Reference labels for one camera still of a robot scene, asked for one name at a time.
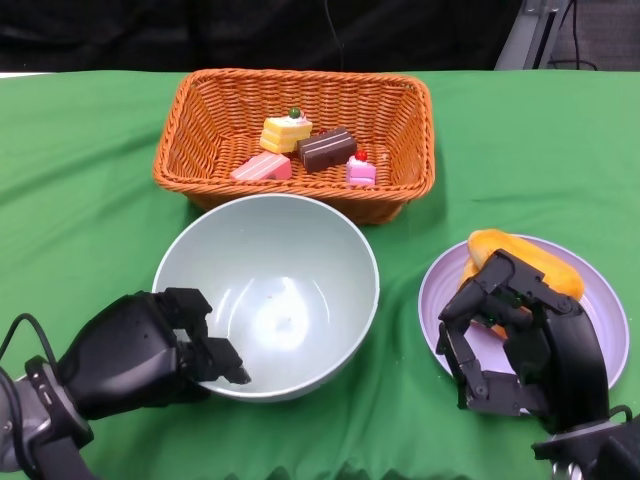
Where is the white chocolate cake slice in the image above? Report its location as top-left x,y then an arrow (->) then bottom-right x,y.
297,126 -> 359,175

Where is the thin black hanging cable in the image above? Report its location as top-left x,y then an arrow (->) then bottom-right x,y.
323,0 -> 349,70

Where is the salmon pink cake slice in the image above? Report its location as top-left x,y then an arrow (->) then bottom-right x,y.
229,151 -> 293,182

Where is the orange wicker basket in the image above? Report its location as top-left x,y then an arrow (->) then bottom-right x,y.
152,68 -> 436,225

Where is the yellow cake slice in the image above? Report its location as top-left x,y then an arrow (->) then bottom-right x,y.
258,107 -> 314,155

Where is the grey-green bowl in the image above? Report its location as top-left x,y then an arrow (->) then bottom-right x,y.
152,193 -> 380,404

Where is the black backdrop curtain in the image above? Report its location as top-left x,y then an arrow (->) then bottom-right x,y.
0,0 -> 526,74

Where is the black floor cable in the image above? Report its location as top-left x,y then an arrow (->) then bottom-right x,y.
547,0 -> 599,71

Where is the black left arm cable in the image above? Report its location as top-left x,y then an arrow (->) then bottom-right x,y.
0,313 -> 57,372

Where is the green tablecloth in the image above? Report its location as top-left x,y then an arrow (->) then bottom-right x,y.
0,69 -> 640,480

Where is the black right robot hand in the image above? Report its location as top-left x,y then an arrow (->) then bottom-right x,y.
435,248 -> 611,435

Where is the magenta pink cake slice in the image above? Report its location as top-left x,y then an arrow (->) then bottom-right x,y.
345,149 -> 377,187

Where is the grey metal stand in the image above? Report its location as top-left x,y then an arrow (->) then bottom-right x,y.
493,0 -> 571,71

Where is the orange white striped bread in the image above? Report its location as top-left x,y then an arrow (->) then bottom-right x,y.
459,259 -> 510,342

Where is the plain golden bread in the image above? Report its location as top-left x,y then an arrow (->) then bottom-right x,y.
467,228 -> 585,302

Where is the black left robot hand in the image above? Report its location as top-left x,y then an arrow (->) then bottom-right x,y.
57,286 -> 252,421

